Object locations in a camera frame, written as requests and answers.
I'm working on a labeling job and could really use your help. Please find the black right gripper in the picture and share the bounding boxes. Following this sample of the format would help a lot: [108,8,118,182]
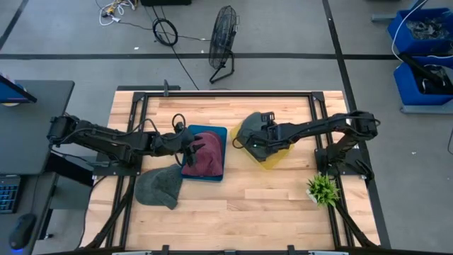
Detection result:
[247,111,285,152]

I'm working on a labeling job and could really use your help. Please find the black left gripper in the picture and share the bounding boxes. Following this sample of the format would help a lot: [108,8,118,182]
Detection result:
[155,122,206,168]

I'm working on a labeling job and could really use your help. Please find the blue plastic tray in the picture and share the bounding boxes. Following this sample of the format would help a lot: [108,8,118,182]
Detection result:
[180,123,229,183]

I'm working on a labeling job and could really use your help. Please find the yellow translucent plastic tray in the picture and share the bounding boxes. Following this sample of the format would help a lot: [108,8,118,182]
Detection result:
[229,122,295,171]

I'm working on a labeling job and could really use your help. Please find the small green potted plant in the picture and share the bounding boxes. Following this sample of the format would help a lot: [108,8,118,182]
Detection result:
[306,172,341,208]

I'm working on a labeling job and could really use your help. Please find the black floor fan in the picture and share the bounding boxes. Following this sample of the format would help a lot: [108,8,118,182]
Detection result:
[207,5,240,85]

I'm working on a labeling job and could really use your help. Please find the blue storage bin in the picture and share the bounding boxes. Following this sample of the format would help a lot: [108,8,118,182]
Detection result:
[393,56,453,107]
[386,7,453,55]

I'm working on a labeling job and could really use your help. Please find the black box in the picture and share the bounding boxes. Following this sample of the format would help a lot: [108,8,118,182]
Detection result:
[140,0,193,6]

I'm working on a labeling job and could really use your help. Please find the grey cart base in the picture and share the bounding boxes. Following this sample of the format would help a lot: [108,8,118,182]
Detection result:
[399,103,453,115]

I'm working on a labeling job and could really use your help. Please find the black desk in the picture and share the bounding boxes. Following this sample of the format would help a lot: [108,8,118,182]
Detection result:
[0,79,76,176]

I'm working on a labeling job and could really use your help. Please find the blue storage crates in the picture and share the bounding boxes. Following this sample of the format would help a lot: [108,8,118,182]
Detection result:
[391,0,453,63]

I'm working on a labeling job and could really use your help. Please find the black bar tool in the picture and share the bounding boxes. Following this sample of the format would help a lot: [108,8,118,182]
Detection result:
[398,52,453,94]

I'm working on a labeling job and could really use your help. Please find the black computer mouse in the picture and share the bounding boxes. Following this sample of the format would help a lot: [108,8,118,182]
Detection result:
[8,213,37,251]

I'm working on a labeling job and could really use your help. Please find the black keyboard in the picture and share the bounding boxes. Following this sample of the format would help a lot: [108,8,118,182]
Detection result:
[0,176,21,215]

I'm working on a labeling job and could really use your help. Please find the monitor with blue screen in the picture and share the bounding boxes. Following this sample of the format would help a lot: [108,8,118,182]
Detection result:
[0,72,38,106]

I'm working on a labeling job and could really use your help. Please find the black aluminium table frame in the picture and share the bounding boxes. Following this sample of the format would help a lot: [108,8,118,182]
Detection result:
[81,90,380,251]

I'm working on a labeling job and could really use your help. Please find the long black floor cable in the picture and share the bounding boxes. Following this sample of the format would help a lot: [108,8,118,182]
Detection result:
[144,4,200,91]

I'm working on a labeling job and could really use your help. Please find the coiled black cable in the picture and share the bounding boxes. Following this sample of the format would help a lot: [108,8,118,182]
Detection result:
[151,17,179,47]

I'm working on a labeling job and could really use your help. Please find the white cable bundle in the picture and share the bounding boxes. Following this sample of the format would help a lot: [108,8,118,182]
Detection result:
[98,0,137,26]

